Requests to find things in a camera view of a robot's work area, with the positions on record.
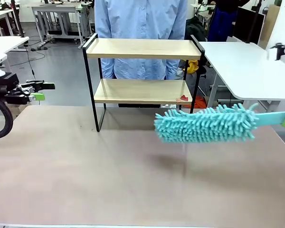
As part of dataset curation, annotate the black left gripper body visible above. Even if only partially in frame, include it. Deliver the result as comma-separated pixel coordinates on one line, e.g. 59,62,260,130
0,73,31,105

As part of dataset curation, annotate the teal microfibre duster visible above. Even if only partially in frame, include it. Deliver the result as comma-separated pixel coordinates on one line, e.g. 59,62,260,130
153,103,285,144

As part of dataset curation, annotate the small white side table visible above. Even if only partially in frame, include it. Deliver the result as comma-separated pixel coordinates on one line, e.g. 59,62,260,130
0,36,30,62

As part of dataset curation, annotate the large white side table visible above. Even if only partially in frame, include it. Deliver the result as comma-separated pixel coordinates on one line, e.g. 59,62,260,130
198,41,285,108

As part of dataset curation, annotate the black stand pole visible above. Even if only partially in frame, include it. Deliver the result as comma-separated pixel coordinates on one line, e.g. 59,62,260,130
10,0,26,38

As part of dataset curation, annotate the brown cardboard sheet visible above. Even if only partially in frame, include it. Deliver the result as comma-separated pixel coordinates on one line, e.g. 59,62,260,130
258,4,281,49

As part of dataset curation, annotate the black monitor panel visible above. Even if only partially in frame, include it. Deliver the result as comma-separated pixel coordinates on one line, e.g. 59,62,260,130
237,6,266,45

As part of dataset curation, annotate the orange cloth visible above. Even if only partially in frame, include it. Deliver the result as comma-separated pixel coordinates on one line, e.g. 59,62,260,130
195,96,208,109

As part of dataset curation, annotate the yellow cloth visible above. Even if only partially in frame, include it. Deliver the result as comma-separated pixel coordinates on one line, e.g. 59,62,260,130
187,59,199,73

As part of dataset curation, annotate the bystander in blue trousers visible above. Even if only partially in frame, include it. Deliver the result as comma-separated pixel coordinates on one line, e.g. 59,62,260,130
208,0,250,43

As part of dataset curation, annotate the person in light blue shirt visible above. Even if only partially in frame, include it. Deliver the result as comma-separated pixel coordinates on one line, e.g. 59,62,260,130
94,0,188,80

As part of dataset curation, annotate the black jacket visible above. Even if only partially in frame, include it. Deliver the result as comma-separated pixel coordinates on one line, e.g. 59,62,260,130
184,16,208,48

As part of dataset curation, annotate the black left arm cable sleeve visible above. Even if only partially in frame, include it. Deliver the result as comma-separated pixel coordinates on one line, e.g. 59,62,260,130
0,91,14,140

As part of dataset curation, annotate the black floor cable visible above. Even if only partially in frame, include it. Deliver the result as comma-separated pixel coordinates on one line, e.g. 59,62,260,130
25,41,46,79

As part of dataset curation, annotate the grey metal desk frame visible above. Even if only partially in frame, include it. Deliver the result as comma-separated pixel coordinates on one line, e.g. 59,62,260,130
31,4,92,46

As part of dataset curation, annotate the two-tier wooden shelf black frame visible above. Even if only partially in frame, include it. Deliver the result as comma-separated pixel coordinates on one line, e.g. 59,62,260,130
82,33,206,133

